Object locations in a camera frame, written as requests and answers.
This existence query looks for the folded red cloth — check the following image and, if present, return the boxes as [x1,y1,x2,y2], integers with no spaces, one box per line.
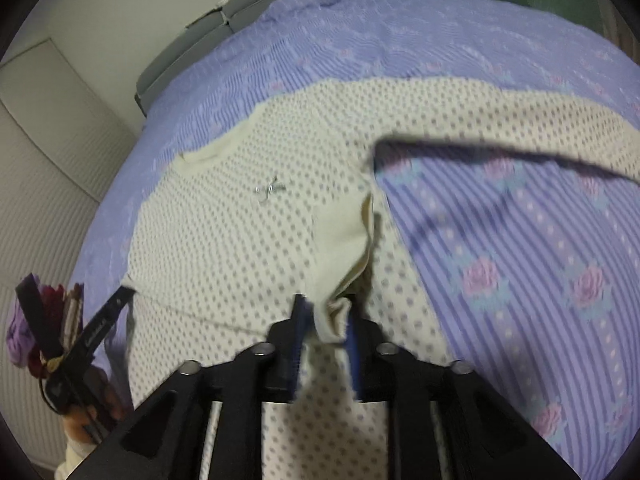
[27,284,70,378]

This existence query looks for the person's left hand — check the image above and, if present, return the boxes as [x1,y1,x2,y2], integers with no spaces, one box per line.
[64,367,130,445]

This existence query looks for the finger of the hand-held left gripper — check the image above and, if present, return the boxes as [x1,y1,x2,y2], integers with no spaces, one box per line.
[15,272,64,361]
[75,285,137,367]

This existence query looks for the purple floral striped bedsheet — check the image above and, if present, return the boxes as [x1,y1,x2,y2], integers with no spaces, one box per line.
[67,0,640,480]

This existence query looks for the person's left forearm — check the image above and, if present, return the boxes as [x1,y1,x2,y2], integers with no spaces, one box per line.
[54,437,101,480]

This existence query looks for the folded purple cloth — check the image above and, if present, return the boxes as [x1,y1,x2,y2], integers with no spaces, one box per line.
[6,305,45,368]

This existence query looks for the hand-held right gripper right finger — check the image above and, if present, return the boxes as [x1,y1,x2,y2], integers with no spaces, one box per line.
[345,303,586,480]

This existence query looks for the cream polka-dot baby garment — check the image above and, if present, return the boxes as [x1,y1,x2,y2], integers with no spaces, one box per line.
[122,77,640,480]

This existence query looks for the grey padded headboard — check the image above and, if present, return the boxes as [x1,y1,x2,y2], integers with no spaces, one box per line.
[134,0,373,116]

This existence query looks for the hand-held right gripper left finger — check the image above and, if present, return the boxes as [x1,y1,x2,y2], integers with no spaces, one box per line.
[65,294,311,480]

